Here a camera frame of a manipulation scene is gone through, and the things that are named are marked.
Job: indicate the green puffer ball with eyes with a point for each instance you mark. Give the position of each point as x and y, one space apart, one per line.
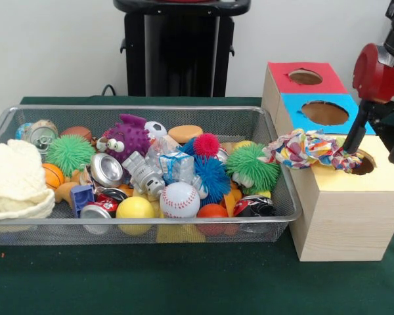
249 167

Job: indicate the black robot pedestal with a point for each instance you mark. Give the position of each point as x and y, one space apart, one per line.
190 49

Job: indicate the small orange ball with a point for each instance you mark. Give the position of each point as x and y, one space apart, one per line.
212 211

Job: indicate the blue puffer ball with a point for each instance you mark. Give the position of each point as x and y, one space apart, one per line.
210 174

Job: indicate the colourful patterned cloth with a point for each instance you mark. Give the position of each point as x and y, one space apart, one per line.
302 149

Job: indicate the crushed silver can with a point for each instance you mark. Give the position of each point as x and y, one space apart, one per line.
106 169

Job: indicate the wooden box with three holes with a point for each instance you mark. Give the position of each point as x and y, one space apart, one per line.
348 223

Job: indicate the orange round sponge disc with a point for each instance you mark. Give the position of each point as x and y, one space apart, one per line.
185 133

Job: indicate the yellow smiley ball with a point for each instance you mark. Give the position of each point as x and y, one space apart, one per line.
134 207

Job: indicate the purple spiky fish toy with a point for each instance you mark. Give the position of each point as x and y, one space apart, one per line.
133 134

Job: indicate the white baseball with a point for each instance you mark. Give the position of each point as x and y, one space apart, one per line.
180 199

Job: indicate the cream knitted cloth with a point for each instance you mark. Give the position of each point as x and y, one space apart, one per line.
13 177

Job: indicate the shallow metal mesh bin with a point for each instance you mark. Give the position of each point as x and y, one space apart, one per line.
216 115

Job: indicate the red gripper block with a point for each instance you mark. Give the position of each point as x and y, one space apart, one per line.
371 78

